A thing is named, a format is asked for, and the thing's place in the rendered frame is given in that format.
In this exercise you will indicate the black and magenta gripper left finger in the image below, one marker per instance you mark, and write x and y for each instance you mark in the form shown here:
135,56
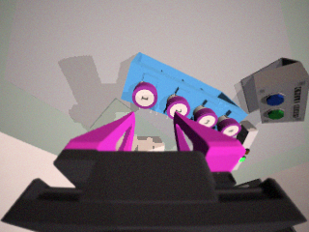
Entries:
106,137

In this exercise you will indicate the blue tube rack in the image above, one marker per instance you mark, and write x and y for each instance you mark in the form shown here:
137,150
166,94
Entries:
167,85

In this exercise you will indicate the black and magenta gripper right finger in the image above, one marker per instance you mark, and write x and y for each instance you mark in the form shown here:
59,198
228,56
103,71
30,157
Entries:
221,151

